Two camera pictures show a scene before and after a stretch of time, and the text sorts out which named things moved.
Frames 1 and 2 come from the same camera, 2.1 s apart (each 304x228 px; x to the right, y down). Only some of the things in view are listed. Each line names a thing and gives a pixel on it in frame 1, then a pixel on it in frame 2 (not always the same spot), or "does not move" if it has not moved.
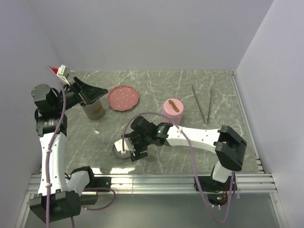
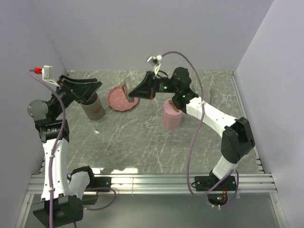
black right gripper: x=136 y=155 → x=147 y=89
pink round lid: x=173 y=108 does not move
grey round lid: x=118 y=153 → x=128 y=83
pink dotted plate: x=123 y=97 does not move
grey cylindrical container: x=95 y=111 does not move
